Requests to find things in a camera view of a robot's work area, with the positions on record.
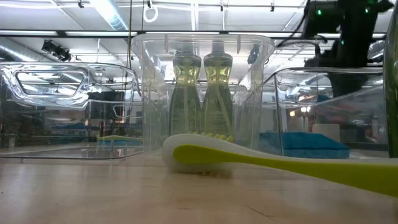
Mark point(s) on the clear green dish soap bottle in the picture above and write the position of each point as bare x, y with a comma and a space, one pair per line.
218, 102
185, 102

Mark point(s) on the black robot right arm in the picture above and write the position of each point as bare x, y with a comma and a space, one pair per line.
354, 18

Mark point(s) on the silver air duct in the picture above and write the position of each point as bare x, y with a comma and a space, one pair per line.
15, 53
109, 14
376, 49

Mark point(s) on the clear shallow plastic tray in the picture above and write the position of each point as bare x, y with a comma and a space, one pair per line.
74, 104

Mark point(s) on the black ceiling spotlight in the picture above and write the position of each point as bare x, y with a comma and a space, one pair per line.
57, 51

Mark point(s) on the clear low plastic bin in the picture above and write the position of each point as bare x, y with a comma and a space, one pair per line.
326, 70

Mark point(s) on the clear tall plastic bin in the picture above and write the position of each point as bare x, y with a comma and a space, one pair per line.
149, 93

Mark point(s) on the black overhead frame bar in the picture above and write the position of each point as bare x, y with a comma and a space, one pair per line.
61, 33

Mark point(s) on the dark blue sponge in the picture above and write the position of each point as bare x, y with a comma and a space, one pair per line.
304, 141

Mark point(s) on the black round ceiling fixture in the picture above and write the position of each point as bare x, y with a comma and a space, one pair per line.
254, 53

